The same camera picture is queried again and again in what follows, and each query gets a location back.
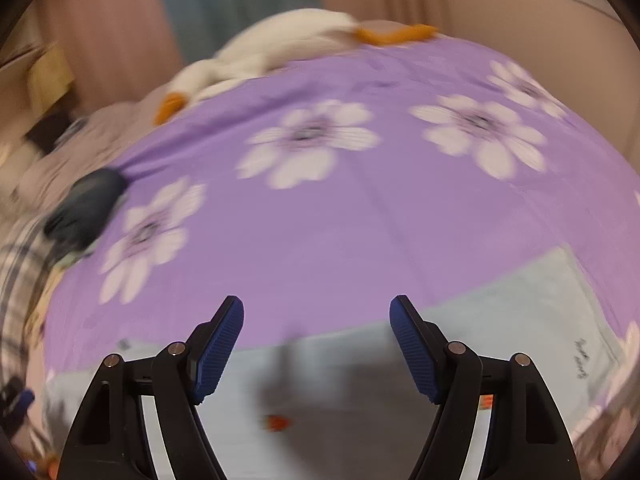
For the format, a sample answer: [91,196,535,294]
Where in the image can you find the light blue denim pants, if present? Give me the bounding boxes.
[41,246,626,480]

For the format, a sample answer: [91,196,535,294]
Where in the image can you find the dark folded jeans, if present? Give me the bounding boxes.
[43,167,129,260]

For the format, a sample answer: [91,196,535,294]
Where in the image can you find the plaid cloth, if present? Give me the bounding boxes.
[0,217,56,387]

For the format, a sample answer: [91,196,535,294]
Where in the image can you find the purple floral bedsheet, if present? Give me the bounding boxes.
[41,39,640,441]

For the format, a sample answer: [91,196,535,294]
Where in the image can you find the pink grey blanket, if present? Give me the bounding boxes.
[10,89,162,210]

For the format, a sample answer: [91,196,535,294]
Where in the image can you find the white goose plush toy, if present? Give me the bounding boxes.
[154,8,437,126]

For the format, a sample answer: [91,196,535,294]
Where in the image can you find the pink curtain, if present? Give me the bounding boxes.
[35,0,183,110]

